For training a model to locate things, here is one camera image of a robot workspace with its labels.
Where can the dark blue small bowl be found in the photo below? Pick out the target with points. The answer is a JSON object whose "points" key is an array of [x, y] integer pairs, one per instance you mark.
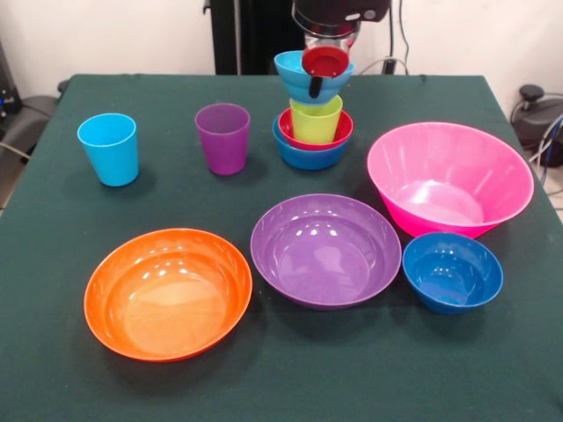
{"points": [[453, 277]]}

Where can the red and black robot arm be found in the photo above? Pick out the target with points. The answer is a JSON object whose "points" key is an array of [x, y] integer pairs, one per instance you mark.
{"points": [[338, 13]]}

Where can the black equipment box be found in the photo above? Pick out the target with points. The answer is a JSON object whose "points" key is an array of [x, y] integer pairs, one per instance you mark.
{"points": [[6, 88]]}

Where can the dark green tablecloth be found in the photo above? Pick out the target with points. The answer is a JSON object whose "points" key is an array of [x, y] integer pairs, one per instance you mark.
{"points": [[308, 373]]}

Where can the red small bowl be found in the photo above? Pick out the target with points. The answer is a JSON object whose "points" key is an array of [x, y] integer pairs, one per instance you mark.
{"points": [[347, 129]]}

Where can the wide orange bowl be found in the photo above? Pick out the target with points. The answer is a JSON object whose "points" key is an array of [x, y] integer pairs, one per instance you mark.
{"points": [[167, 303]]}

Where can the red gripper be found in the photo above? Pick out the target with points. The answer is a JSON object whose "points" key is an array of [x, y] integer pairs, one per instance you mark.
{"points": [[325, 61]]}

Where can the lime green plastic cup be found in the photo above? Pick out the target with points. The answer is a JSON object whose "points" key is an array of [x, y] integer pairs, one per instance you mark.
{"points": [[314, 125]]}

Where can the large pink bowl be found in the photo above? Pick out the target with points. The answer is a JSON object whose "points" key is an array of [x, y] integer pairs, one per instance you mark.
{"points": [[444, 162]]}

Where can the light blue small bowl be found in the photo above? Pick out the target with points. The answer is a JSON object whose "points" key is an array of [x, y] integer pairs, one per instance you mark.
{"points": [[292, 79]]}

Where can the wide purple bowl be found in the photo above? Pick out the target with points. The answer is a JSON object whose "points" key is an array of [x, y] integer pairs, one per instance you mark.
{"points": [[325, 255]]}

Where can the purple plastic cup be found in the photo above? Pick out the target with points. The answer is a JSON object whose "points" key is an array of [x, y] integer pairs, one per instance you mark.
{"points": [[222, 145]]}

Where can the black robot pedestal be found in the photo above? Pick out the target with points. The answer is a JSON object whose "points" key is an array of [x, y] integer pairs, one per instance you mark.
{"points": [[250, 39]]}

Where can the blue straight-sided bowl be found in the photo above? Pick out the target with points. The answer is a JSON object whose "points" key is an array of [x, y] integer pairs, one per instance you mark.
{"points": [[308, 160]]}

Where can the light blue plastic cup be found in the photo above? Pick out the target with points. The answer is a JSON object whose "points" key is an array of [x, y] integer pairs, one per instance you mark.
{"points": [[112, 154]]}

